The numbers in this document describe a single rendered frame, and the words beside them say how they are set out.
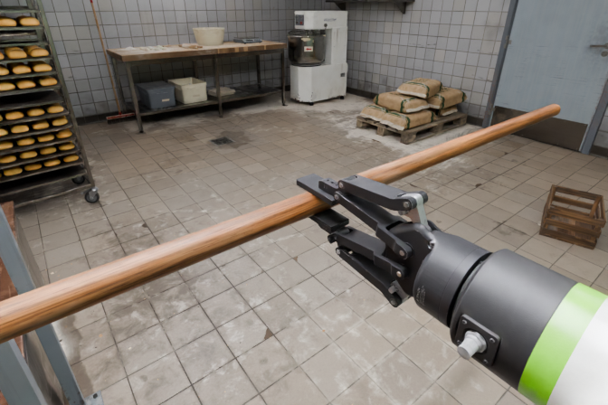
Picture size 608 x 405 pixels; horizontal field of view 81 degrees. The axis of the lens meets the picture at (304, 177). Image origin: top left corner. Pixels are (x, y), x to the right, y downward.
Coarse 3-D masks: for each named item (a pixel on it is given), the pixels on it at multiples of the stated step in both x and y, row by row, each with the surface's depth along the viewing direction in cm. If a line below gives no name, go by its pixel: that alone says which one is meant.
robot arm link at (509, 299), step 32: (512, 256) 28; (480, 288) 26; (512, 288) 25; (544, 288) 25; (480, 320) 26; (512, 320) 24; (544, 320) 23; (480, 352) 26; (512, 352) 24; (512, 384) 25
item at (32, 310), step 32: (512, 128) 74; (416, 160) 55; (224, 224) 37; (256, 224) 38; (288, 224) 41; (128, 256) 32; (160, 256) 33; (192, 256) 34; (64, 288) 28; (96, 288) 29; (128, 288) 31; (0, 320) 26; (32, 320) 27
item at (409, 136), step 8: (456, 112) 459; (360, 120) 441; (368, 120) 429; (440, 120) 427; (448, 120) 429; (456, 120) 452; (464, 120) 453; (360, 128) 444; (384, 128) 415; (392, 128) 404; (416, 128) 399; (424, 128) 403; (432, 128) 422; (440, 128) 424; (448, 128) 437; (384, 136) 419; (408, 136) 388; (416, 136) 413; (424, 136) 413; (408, 144) 394
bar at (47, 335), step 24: (0, 216) 94; (0, 240) 96; (24, 264) 103; (24, 288) 104; (48, 336) 113; (0, 360) 62; (24, 360) 68; (0, 384) 63; (24, 384) 66; (72, 384) 125
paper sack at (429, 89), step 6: (420, 78) 432; (402, 84) 410; (408, 84) 405; (414, 84) 402; (420, 84) 400; (426, 84) 403; (432, 84) 410; (438, 84) 419; (396, 90) 410; (402, 90) 408; (408, 90) 404; (414, 90) 400; (420, 90) 396; (426, 90) 394; (432, 90) 411; (438, 90) 425; (414, 96) 404; (420, 96) 395; (426, 96) 396
